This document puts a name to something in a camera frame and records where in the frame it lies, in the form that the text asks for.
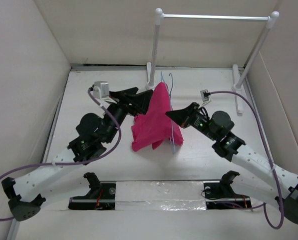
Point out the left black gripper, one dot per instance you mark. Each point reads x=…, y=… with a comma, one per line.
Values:
x=133, y=106

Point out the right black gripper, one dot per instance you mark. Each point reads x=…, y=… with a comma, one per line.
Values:
x=184, y=116

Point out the pink trousers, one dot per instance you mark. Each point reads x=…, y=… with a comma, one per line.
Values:
x=154, y=127

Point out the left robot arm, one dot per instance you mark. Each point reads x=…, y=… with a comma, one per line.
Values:
x=97, y=138

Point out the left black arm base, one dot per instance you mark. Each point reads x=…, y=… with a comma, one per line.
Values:
x=100, y=197

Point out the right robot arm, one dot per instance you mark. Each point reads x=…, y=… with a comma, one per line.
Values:
x=281, y=186

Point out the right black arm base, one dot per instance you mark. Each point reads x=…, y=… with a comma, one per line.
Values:
x=220, y=196

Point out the white clothes rack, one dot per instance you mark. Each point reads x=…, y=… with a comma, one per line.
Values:
x=238, y=79

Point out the silver taped centre panel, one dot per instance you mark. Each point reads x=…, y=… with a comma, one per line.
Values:
x=159, y=195

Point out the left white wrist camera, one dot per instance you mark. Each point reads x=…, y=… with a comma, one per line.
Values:
x=99, y=92

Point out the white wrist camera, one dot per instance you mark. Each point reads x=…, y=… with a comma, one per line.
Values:
x=205, y=95
x=99, y=92

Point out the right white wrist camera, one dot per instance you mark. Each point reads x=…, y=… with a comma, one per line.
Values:
x=205, y=95

